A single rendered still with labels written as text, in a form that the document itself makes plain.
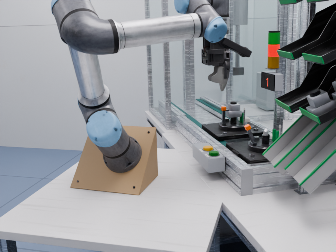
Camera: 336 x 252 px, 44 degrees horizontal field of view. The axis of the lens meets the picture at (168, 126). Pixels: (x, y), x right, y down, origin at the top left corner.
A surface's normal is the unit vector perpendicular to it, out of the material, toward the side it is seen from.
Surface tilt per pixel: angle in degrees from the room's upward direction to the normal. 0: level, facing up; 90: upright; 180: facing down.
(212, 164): 90
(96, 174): 44
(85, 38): 102
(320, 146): 90
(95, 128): 51
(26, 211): 0
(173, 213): 0
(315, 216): 0
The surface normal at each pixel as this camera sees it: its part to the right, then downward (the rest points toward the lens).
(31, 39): -0.25, 0.25
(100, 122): -0.19, -0.42
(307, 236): -0.03, -0.97
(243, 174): 0.24, 0.23
